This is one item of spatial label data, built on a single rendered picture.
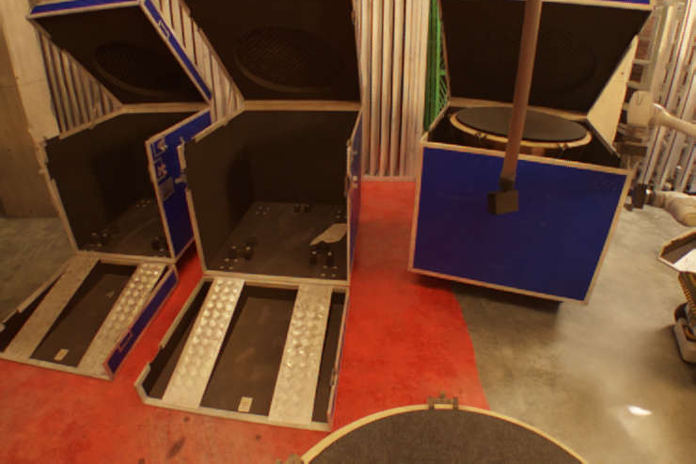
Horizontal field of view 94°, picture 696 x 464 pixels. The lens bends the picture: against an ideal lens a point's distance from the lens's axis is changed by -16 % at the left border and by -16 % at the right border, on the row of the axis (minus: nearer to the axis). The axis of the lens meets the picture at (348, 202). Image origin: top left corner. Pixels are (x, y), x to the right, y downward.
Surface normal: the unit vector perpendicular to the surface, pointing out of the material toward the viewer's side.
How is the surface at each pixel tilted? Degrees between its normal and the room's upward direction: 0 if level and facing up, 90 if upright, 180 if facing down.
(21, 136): 90
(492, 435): 0
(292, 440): 0
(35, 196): 90
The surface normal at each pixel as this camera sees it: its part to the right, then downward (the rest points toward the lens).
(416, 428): 0.00, -0.90
